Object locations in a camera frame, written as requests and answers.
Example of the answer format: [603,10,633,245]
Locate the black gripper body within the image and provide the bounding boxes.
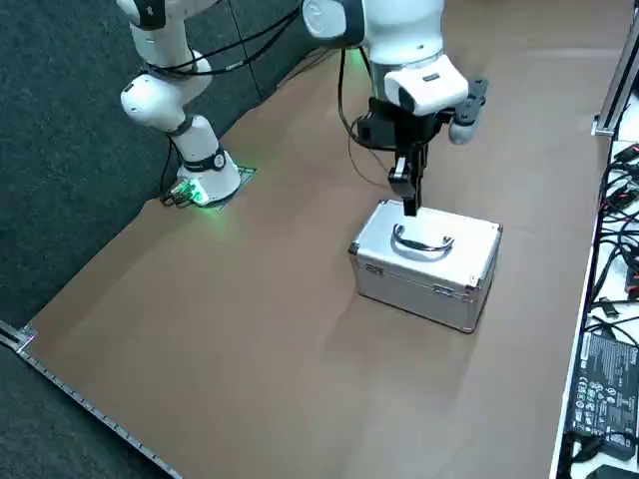
[356,98,455,151]

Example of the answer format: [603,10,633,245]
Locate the aluminium medical kit case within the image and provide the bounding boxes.
[347,198,505,335]

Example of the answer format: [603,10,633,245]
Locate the black labelled power adapter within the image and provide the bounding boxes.
[565,326,639,449]

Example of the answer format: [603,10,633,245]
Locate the arm black cable bundle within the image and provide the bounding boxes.
[147,0,312,79]

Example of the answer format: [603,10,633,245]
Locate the tangled black cables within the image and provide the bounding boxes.
[590,144,639,331]

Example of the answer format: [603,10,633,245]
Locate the aluminium camera post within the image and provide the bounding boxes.
[592,0,639,138]

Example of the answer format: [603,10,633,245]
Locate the aluminium table edge rail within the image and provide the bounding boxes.
[0,318,182,479]

